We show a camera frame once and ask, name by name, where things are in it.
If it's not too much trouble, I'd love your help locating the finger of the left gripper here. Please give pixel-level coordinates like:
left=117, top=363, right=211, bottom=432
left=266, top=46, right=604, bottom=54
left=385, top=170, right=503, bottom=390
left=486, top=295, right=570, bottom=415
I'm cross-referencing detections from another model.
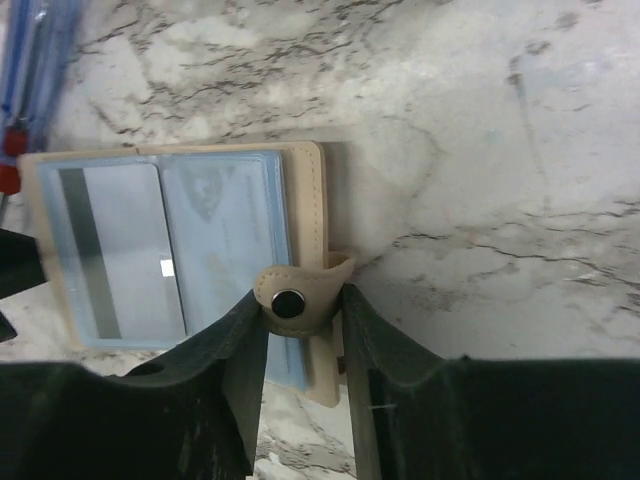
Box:
left=0, top=227, right=49, bottom=346

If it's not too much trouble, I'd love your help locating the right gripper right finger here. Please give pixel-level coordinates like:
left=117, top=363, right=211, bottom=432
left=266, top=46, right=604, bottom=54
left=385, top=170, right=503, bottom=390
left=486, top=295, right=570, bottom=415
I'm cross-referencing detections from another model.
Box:
left=341, top=284, right=639, bottom=479

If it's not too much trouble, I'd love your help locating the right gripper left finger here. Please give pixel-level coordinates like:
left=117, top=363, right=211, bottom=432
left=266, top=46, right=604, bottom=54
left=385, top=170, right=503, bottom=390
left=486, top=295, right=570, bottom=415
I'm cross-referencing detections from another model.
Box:
left=1, top=294, right=268, bottom=479

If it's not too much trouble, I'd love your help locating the blue red screwdriver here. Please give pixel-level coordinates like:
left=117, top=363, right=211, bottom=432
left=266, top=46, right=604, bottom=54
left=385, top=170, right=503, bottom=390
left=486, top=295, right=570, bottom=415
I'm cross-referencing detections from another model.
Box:
left=1, top=1, right=83, bottom=213

